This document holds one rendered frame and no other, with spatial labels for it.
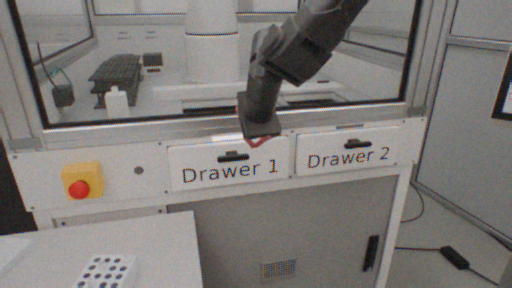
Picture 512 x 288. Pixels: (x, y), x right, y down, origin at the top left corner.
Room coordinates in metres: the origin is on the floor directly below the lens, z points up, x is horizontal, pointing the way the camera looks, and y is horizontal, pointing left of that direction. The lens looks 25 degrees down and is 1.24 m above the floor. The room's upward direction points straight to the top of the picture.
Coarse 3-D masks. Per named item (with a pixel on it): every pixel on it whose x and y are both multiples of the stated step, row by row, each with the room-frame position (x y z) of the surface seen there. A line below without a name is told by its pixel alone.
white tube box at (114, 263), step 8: (96, 256) 0.47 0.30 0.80; (104, 256) 0.47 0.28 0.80; (112, 256) 0.47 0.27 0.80; (120, 256) 0.47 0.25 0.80; (136, 256) 0.47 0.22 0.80; (88, 264) 0.45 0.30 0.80; (96, 264) 0.45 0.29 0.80; (112, 264) 0.45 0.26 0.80; (120, 264) 0.45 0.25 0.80; (128, 264) 0.45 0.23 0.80; (136, 264) 0.47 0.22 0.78; (88, 272) 0.43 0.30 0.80; (96, 272) 0.43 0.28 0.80; (104, 272) 0.43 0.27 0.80; (112, 272) 0.43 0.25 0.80; (120, 272) 0.43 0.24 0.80; (128, 272) 0.43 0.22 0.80; (136, 272) 0.46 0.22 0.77; (80, 280) 0.41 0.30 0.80; (96, 280) 0.41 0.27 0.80; (104, 280) 0.41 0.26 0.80; (112, 280) 0.41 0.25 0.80; (120, 280) 0.41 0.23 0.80; (128, 280) 0.43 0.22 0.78
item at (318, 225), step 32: (192, 192) 0.70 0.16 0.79; (224, 192) 0.72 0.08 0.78; (256, 192) 0.74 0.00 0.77; (288, 192) 0.77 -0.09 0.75; (320, 192) 0.79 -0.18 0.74; (352, 192) 0.82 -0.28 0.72; (384, 192) 0.84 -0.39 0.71; (64, 224) 0.64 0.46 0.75; (224, 224) 0.73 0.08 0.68; (256, 224) 0.75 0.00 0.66; (288, 224) 0.77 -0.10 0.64; (320, 224) 0.80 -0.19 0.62; (352, 224) 0.82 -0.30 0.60; (384, 224) 0.85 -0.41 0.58; (224, 256) 0.73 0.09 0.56; (256, 256) 0.75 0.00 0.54; (288, 256) 0.77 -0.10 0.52; (320, 256) 0.80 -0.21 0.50; (352, 256) 0.83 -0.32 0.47; (384, 256) 0.85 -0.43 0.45
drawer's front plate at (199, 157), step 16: (208, 144) 0.70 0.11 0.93; (224, 144) 0.70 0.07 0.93; (240, 144) 0.71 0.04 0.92; (272, 144) 0.73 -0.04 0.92; (288, 144) 0.74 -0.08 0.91; (176, 160) 0.67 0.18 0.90; (192, 160) 0.68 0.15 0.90; (208, 160) 0.69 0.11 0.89; (240, 160) 0.71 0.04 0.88; (256, 160) 0.72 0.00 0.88; (288, 160) 0.74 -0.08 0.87; (176, 176) 0.67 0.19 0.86; (192, 176) 0.68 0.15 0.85; (208, 176) 0.69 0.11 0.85; (224, 176) 0.70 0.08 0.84; (240, 176) 0.71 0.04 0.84; (256, 176) 0.72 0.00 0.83; (272, 176) 0.73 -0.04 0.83
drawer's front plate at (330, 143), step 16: (368, 128) 0.80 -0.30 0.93; (384, 128) 0.80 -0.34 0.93; (400, 128) 0.81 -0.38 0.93; (304, 144) 0.75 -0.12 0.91; (320, 144) 0.76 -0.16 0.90; (336, 144) 0.77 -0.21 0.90; (384, 144) 0.80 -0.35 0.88; (304, 160) 0.75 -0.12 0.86; (320, 160) 0.76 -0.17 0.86; (336, 160) 0.77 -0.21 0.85; (352, 160) 0.78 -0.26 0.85; (384, 160) 0.80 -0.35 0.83
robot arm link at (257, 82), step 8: (256, 56) 0.54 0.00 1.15; (256, 64) 0.52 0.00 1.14; (248, 72) 0.52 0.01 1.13; (256, 72) 0.51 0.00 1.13; (264, 72) 0.51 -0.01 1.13; (248, 80) 0.52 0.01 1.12; (256, 80) 0.50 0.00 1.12; (264, 80) 0.50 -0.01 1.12; (272, 80) 0.50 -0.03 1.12; (280, 80) 0.51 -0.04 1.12; (248, 88) 0.53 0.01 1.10; (256, 88) 0.51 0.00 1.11; (264, 88) 0.50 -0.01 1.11; (272, 88) 0.51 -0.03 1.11; (248, 96) 0.53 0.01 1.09; (256, 96) 0.52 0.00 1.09; (264, 96) 0.51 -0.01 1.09; (272, 96) 0.52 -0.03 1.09
